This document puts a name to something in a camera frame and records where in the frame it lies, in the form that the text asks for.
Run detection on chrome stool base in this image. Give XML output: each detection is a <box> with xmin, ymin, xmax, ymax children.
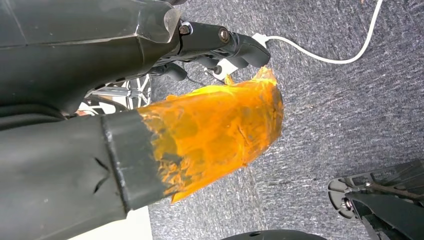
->
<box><xmin>76</xmin><ymin>74</ymin><xmax>153</xmax><ymax>116</ymax></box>

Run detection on white power strip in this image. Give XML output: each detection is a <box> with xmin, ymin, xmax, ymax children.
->
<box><xmin>203</xmin><ymin>32</ymin><xmax>270</xmax><ymax>81</ymax></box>

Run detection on white body panel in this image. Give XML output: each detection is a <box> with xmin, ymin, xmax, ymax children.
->
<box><xmin>67</xmin><ymin>205</ymin><xmax>154</xmax><ymax>240</ymax></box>

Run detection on black plug with cable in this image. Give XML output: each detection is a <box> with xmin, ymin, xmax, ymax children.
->
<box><xmin>182</xmin><ymin>61</ymin><xmax>223</xmax><ymax>88</ymax></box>

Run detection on white power cable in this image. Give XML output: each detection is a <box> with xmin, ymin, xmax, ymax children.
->
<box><xmin>264</xmin><ymin>0</ymin><xmax>384</xmax><ymax>65</ymax></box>

